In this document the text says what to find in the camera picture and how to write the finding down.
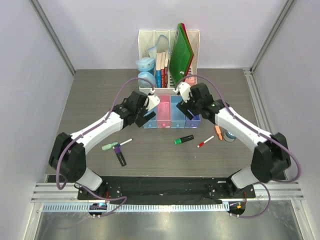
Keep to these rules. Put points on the white cable duct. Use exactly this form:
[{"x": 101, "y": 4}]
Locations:
[{"x": 99, "y": 207}]

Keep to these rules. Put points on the light green mini highlighter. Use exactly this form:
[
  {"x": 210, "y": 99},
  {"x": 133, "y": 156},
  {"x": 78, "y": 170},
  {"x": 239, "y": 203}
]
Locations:
[{"x": 109, "y": 146}]

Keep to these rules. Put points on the red capped white pen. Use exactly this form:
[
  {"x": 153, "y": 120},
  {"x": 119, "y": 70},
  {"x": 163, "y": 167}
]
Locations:
[{"x": 205, "y": 141}]

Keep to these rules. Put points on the lower blue tape dispenser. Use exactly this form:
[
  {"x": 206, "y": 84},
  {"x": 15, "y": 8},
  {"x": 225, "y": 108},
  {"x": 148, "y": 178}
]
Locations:
[{"x": 146, "y": 79}]

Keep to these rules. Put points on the red spine book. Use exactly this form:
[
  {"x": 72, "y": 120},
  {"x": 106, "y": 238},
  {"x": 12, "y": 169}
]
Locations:
[
  {"x": 166, "y": 69},
  {"x": 162, "y": 68}
]

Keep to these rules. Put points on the blue spine book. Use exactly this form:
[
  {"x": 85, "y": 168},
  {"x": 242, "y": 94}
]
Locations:
[{"x": 158, "y": 73}]

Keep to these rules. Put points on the red folder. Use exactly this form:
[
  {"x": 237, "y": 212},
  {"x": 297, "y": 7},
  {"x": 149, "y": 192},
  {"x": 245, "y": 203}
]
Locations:
[{"x": 189, "y": 47}]

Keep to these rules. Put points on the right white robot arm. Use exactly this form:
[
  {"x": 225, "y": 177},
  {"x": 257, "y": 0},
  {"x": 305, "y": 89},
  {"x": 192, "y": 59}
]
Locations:
[{"x": 270, "y": 151}]

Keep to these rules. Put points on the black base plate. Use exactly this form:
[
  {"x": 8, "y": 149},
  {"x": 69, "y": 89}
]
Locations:
[{"x": 170, "y": 190}]

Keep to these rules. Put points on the pink eraser box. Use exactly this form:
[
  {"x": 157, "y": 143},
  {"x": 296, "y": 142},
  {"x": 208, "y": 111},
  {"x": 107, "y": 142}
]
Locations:
[{"x": 191, "y": 80}]

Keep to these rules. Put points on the blue washi tape roll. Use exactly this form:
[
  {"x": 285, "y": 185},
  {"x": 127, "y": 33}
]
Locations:
[{"x": 229, "y": 137}]

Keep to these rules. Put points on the upper blue tape dispenser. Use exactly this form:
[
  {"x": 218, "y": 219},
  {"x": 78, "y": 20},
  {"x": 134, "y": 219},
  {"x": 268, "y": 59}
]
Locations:
[{"x": 146, "y": 64}]

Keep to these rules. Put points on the green folder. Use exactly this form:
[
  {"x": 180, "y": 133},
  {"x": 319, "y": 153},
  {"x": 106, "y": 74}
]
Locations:
[{"x": 179, "y": 56}]

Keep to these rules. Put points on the pink drawer bin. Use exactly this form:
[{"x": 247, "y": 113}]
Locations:
[{"x": 163, "y": 114}]

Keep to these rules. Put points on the blue drawer bin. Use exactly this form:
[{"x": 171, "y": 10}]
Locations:
[
  {"x": 178, "y": 119},
  {"x": 151, "y": 124}
]

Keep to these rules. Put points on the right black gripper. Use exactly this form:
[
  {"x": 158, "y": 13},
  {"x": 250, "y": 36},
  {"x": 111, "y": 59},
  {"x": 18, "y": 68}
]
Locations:
[{"x": 184, "y": 107}]

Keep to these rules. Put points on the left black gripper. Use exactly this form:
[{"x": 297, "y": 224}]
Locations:
[{"x": 142, "y": 119}]

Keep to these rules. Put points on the purple black highlighter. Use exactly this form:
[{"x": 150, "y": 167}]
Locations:
[{"x": 119, "y": 155}]

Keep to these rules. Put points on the green black highlighter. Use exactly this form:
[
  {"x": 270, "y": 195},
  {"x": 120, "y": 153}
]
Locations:
[{"x": 184, "y": 139}]

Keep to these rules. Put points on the purple capped white pen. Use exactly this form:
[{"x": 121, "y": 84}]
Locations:
[{"x": 125, "y": 142}]

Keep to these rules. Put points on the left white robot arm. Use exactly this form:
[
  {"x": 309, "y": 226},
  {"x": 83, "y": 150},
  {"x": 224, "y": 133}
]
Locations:
[{"x": 68, "y": 156}]

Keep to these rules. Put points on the orange mini highlighter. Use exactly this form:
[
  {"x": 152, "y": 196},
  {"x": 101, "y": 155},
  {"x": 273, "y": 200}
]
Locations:
[{"x": 218, "y": 132}]

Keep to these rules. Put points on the blue tape dispenser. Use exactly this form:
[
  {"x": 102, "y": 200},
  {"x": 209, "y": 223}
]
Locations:
[
  {"x": 146, "y": 64},
  {"x": 146, "y": 79}
]

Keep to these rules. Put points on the purple drawer bin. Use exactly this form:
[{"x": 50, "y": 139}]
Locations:
[{"x": 192, "y": 123}]

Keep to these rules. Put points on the blue clear pouch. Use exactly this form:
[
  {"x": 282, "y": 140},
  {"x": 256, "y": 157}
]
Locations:
[{"x": 162, "y": 44}]

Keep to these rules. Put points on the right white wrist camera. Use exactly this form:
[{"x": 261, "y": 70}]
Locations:
[{"x": 184, "y": 90}]

